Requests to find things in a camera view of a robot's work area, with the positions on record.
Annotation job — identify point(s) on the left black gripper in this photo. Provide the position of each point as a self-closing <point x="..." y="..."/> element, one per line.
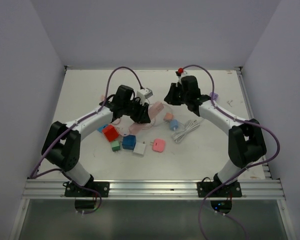
<point x="142" y="115"/>

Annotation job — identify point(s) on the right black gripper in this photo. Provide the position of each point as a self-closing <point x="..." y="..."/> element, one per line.
<point x="170" y="98"/>

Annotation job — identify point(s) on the pink power strip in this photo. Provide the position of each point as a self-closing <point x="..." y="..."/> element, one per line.
<point x="153" y="111"/>

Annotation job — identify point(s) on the orange usb charger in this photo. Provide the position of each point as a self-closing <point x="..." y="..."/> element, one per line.
<point x="168" y="117"/>

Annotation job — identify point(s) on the pale blue usb charger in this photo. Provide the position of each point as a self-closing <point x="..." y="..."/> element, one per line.
<point x="174" y="124"/>

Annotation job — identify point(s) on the blue cube plug adapter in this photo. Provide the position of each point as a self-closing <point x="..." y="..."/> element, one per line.
<point x="129" y="142"/>

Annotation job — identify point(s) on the coral plug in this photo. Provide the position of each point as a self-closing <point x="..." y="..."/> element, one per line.
<point x="158" y="145"/>

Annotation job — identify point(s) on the white charger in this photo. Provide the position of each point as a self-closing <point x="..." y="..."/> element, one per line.
<point x="139" y="149"/>

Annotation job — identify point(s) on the red cube socket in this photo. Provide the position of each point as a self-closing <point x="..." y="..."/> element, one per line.
<point x="110" y="133"/>

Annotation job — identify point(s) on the green plug adapter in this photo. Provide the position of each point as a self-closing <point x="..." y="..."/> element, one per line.
<point x="115" y="146"/>

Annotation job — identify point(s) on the purple power strip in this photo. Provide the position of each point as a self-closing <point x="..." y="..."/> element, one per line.
<point x="214" y="96"/>

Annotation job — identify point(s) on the light blue plug adapter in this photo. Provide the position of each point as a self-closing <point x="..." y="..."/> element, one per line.
<point x="100" y="129"/>

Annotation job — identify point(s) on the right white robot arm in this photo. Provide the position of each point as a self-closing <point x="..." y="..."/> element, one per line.
<point x="246" y="142"/>

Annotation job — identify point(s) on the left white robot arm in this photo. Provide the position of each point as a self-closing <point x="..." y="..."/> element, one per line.
<point x="62" y="146"/>

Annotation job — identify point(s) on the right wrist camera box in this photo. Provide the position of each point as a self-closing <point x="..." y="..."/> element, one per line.
<point x="181" y="73"/>

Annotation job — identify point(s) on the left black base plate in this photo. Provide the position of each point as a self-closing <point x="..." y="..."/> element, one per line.
<point x="93" y="189"/>

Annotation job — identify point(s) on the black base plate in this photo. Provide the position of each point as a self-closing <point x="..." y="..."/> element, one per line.
<point x="210" y="189"/>
<point x="93" y="189"/>

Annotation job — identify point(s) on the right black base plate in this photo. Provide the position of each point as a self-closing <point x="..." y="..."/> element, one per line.
<point x="210" y="189"/>

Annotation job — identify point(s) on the aluminium front rail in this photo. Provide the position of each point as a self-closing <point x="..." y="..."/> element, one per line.
<point x="47" y="189"/>

